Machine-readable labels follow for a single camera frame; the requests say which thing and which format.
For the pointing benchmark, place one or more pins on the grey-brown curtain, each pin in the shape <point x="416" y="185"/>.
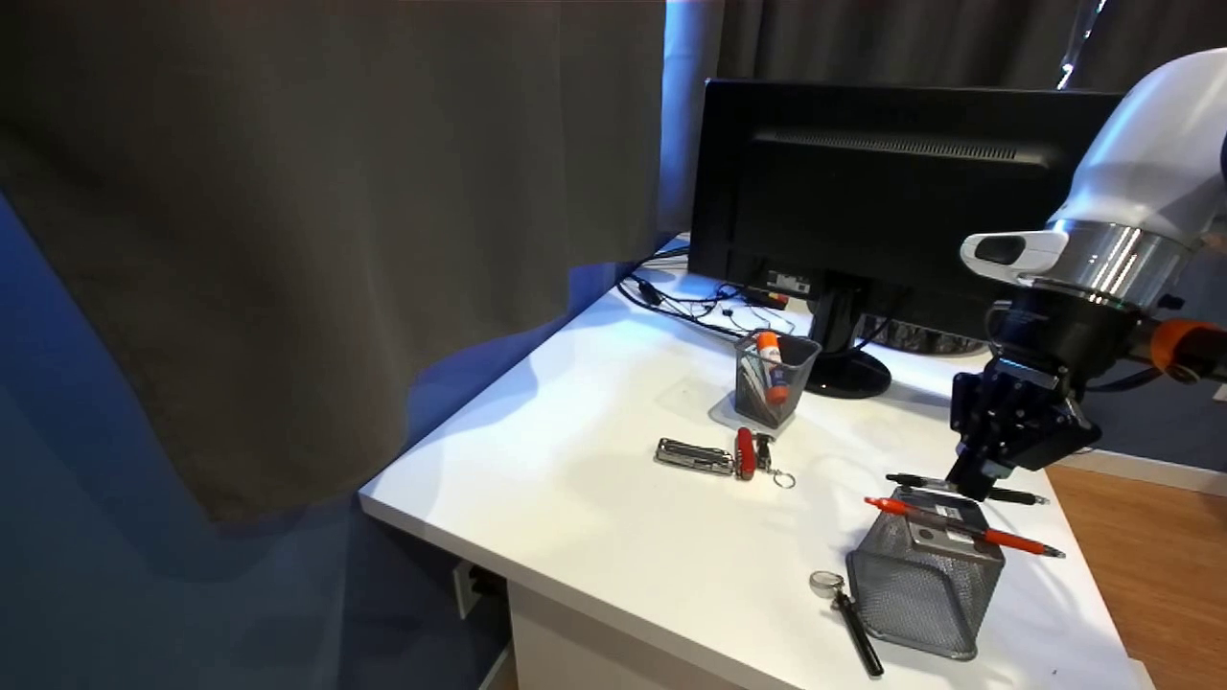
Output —
<point x="894" y="39"/>
<point x="254" y="232"/>

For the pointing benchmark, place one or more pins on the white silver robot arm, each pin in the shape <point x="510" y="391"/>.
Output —
<point x="1150" y="166"/>

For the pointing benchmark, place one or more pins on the black pen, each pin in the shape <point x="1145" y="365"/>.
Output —
<point x="920" y="479"/>

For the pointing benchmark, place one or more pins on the orange white glue stick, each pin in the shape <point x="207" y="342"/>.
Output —
<point x="769" y="365"/>

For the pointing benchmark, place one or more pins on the red pen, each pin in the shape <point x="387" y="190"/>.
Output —
<point x="980" y="534"/>

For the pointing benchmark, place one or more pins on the grey folded multi-tool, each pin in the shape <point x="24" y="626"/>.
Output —
<point x="690" y="453"/>

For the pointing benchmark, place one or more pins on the upturned grey mesh stationery holder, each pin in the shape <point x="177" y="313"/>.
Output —
<point x="920" y="588"/>

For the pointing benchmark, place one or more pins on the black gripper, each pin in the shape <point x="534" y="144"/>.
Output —
<point x="1020" y="416"/>

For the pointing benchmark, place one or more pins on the black computer monitor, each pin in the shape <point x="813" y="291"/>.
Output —
<point x="828" y="191"/>

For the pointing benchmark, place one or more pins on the white desk cabinet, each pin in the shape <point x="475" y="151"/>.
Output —
<point x="586" y="653"/>

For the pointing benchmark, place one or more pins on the red pocket knife with keyring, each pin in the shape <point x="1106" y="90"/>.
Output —
<point x="745" y="453"/>

